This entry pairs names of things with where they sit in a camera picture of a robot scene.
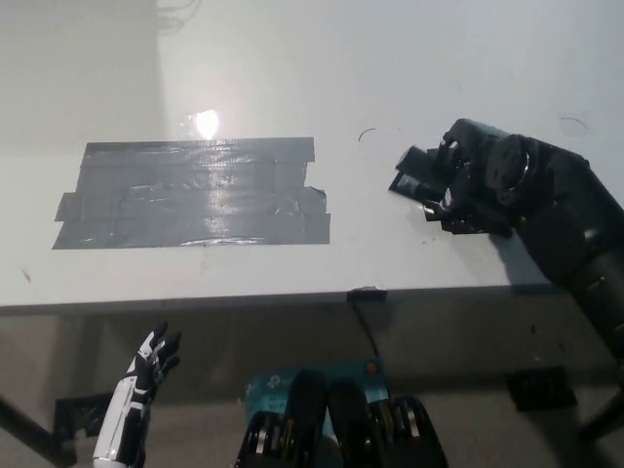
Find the black floor tape patch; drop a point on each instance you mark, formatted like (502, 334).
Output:
(543, 390)
(80, 414)

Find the teal router box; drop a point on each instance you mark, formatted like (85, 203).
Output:
(270, 385)

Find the small black tape strip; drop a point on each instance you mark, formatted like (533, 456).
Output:
(366, 294)

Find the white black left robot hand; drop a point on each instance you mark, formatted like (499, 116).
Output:
(124, 404)

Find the black table leg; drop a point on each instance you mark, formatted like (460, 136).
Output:
(604, 414)
(29, 419)

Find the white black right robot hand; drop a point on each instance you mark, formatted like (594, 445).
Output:
(468, 195)

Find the grey duct tape patch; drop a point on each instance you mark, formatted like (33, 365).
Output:
(195, 195)

